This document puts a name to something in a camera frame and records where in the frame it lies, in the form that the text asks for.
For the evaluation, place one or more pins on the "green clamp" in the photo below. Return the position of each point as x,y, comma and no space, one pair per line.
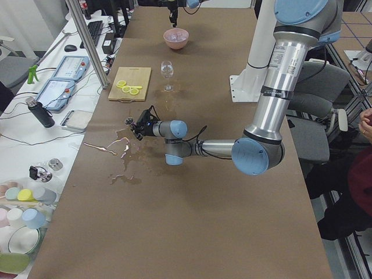
32,74

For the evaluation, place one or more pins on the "black computer mouse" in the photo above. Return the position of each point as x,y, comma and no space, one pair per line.
70,48

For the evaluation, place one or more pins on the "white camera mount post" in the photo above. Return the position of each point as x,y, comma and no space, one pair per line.
246,87

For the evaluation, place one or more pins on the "lemon slice middle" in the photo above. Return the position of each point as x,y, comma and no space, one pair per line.
126,89

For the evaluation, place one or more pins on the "yellow plastic cup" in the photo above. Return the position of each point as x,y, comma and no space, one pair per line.
25,195

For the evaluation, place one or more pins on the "upper teach pendant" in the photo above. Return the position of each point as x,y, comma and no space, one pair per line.
72,67

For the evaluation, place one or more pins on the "small steel cup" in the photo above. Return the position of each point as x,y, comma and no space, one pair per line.
55,164

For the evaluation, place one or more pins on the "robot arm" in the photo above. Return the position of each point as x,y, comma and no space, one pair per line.
285,32
191,4

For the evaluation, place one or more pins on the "light blue cup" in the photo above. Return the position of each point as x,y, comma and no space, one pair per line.
33,219

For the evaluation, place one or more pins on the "white plate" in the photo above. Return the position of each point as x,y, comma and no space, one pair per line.
24,240

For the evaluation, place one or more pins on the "grey plastic cup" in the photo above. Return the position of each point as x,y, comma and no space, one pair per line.
44,195

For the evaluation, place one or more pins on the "wine glass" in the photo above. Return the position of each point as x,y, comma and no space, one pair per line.
167,71

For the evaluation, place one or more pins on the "lemon slice near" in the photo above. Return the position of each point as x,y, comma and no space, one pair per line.
134,91

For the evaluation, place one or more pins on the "bamboo cutting board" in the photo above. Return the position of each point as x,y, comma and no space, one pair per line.
133,76

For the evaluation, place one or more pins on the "steel jigger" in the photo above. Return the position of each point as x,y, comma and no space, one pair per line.
129,121

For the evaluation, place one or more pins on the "pink bowl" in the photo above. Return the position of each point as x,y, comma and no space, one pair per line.
176,38

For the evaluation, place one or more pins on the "teach pendant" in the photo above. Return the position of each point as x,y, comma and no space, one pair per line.
72,67
55,94

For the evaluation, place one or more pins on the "lower teach pendant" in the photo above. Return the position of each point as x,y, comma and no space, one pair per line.
55,94

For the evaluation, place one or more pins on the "white tray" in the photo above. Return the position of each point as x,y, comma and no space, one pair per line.
76,120

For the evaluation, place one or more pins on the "aluminium frame post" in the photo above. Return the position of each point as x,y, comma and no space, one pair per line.
79,20

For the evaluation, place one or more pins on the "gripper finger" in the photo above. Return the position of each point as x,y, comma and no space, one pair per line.
174,24

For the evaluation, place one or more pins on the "black water bottle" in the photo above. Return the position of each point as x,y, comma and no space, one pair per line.
41,114

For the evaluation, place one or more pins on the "black keyboard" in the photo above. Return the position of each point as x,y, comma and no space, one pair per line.
95,29

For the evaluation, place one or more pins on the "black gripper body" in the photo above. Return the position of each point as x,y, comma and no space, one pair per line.
173,15
146,130

